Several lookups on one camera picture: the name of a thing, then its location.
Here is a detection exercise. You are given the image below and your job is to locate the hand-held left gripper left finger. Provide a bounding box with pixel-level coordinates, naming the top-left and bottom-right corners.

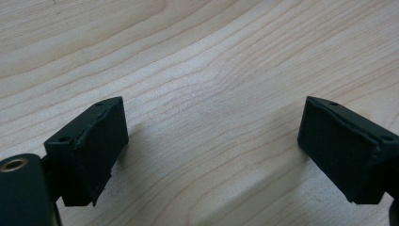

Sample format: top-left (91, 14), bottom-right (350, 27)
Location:
top-left (43, 95), bottom-right (130, 208)

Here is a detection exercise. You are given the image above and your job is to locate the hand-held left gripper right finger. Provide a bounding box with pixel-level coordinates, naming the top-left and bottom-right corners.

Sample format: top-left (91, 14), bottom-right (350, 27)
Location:
top-left (296, 95), bottom-right (399, 205)

